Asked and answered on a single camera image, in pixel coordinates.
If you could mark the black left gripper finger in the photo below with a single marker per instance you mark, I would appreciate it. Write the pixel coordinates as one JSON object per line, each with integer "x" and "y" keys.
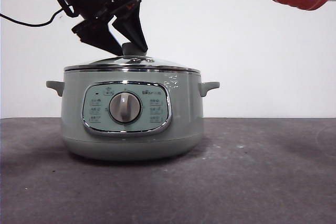
{"x": 97, "y": 33}
{"x": 132, "y": 27}

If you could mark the glass lid with green knob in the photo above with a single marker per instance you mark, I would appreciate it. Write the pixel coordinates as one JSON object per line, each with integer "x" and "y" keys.
{"x": 136, "y": 62}

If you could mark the pale green electric pot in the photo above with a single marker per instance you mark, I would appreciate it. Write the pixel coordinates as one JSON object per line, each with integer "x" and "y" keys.
{"x": 131, "y": 145}

